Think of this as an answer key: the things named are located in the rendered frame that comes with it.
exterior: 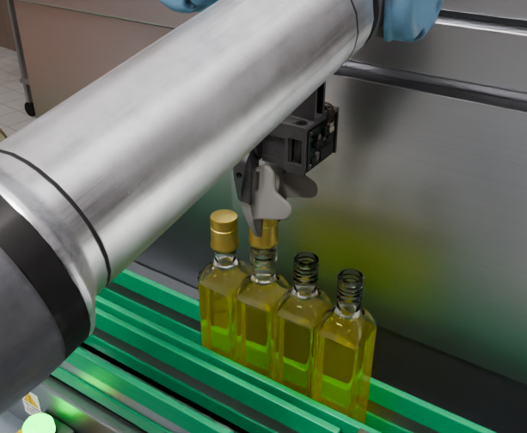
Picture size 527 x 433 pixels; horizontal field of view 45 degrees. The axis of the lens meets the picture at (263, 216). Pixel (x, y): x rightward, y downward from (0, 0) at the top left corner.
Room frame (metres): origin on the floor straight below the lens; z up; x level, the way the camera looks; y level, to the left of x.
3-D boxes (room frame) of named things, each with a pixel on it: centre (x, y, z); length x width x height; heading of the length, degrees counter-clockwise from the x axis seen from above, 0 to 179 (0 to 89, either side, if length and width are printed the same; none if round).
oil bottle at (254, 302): (0.63, 0.00, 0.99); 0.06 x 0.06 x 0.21; 57
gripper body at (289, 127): (0.62, -0.02, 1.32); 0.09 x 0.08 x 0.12; 57
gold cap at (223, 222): (0.66, 0.05, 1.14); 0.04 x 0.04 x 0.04
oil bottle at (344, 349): (0.57, -0.10, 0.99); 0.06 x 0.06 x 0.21; 55
